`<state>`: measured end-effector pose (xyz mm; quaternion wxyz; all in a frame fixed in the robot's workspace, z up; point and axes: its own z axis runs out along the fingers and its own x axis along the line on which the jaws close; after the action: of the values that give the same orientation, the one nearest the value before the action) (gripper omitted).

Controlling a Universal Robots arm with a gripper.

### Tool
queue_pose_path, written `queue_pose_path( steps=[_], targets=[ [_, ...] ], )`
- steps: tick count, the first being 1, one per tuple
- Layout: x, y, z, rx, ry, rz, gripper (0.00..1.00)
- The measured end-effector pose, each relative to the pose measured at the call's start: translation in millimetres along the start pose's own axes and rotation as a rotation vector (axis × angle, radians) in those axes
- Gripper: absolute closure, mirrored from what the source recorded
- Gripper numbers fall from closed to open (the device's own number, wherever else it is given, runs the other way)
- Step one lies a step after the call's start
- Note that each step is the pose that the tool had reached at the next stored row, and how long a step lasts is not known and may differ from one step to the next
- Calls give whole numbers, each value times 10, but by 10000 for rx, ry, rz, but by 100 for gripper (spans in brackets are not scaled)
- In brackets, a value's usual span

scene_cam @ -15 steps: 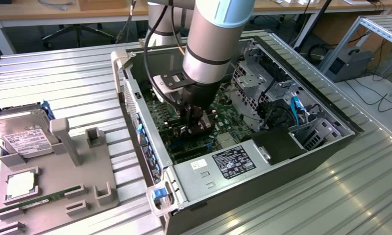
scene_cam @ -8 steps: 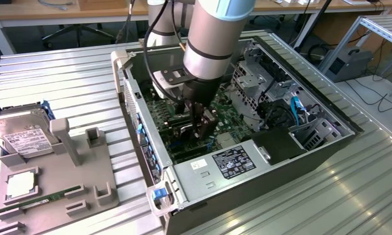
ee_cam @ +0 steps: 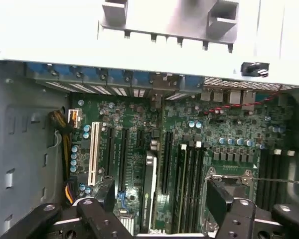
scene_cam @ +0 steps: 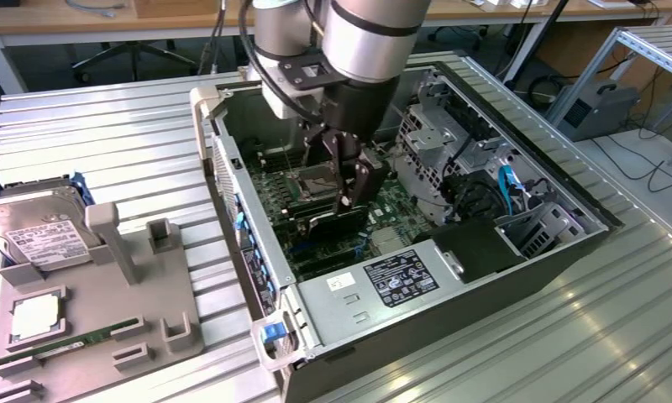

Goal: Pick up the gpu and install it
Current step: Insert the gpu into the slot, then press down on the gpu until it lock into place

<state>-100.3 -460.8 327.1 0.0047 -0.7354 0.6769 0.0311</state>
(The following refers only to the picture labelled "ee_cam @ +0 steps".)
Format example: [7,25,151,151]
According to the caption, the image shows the silver chipset heatsink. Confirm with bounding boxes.
[117,216,135,236]

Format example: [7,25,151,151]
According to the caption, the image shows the black RAM slot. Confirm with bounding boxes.
[281,149,295,206]
[260,149,268,211]
[266,149,275,211]
[198,146,206,225]
[273,148,283,206]
[192,141,200,235]
[186,141,194,235]

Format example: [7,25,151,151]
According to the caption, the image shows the CPU socket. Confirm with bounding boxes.
[204,164,259,226]

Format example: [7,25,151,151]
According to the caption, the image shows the long black expansion slot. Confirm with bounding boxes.
[105,126,116,180]
[117,127,130,199]
[161,131,174,199]

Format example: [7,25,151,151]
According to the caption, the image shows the black RAM stick with label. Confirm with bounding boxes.
[177,143,189,235]

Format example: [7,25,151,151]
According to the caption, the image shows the white expansion slot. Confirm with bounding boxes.
[87,121,102,187]

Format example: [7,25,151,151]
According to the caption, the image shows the short black expansion slot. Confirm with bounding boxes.
[136,128,145,148]

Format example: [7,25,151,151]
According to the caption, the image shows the green motherboard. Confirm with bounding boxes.
[69,93,294,236]

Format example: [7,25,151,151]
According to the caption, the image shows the white power connector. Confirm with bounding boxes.
[67,108,82,129]

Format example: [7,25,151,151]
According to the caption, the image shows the silver port block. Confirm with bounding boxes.
[201,88,213,102]
[213,89,224,102]
[242,90,256,105]
[228,89,242,105]

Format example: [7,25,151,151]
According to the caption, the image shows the perforated silver slot blank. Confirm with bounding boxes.
[165,91,203,101]
[42,80,77,93]
[89,84,118,97]
[132,88,150,99]
[111,86,135,98]
[69,83,98,95]

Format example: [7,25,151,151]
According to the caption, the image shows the black open PC case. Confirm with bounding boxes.
[0,58,299,239]

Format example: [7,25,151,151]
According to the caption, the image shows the blue card retention latch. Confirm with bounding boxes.
[26,62,205,84]

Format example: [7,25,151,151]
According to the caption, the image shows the grey parts rack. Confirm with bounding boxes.
[97,0,240,54]

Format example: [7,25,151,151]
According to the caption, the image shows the orange yellow wire bundle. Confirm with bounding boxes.
[63,180,75,208]

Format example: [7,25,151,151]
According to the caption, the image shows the yellow black wire bundle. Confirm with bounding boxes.
[48,110,75,181]

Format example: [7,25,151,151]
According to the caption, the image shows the red black twisted wire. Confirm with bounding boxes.
[203,84,283,116]

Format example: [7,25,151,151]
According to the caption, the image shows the black intrusion switch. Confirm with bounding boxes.
[240,61,270,78]

